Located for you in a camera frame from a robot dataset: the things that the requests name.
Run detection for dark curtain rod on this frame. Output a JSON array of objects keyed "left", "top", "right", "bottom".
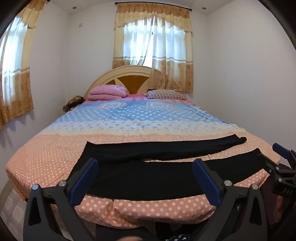
[{"left": 115, "top": 1, "right": 192, "bottom": 11}]

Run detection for brown patterned bag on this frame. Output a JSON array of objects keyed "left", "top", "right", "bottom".
[{"left": 63, "top": 95, "right": 85, "bottom": 113}]

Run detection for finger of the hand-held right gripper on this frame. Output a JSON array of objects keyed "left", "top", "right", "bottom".
[
  {"left": 259, "top": 152, "right": 282, "bottom": 173},
  {"left": 272, "top": 143, "right": 296, "bottom": 163}
]

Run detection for cream wooden headboard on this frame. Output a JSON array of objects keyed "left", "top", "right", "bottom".
[{"left": 84, "top": 65, "right": 153, "bottom": 99}]

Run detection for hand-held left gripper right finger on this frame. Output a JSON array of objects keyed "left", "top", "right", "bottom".
[{"left": 192, "top": 159, "right": 269, "bottom": 241}]

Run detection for polka dot bedspread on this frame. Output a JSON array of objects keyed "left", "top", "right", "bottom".
[{"left": 5, "top": 97, "right": 281, "bottom": 232}]

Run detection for pink folded pillow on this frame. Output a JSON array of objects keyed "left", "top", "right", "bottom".
[{"left": 88, "top": 85, "right": 129, "bottom": 101}]

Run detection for beige floral window curtain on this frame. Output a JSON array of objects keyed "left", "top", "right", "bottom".
[
  {"left": 112, "top": 2, "right": 194, "bottom": 93},
  {"left": 0, "top": 0, "right": 46, "bottom": 131}
]

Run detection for patterned mattress side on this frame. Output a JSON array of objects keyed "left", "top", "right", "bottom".
[{"left": 1, "top": 182, "right": 28, "bottom": 234}]

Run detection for striped pillow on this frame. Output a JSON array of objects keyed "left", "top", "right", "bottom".
[{"left": 144, "top": 90, "right": 187, "bottom": 101}]

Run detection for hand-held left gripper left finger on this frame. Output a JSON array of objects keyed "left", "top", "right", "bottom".
[{"left": 23, "top": 158, "right": 100, "bottom": 241}]

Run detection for black pants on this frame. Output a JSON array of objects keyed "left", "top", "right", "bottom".
[{"left": 79, "top": 136, "right": 270, "bottom": 201}]

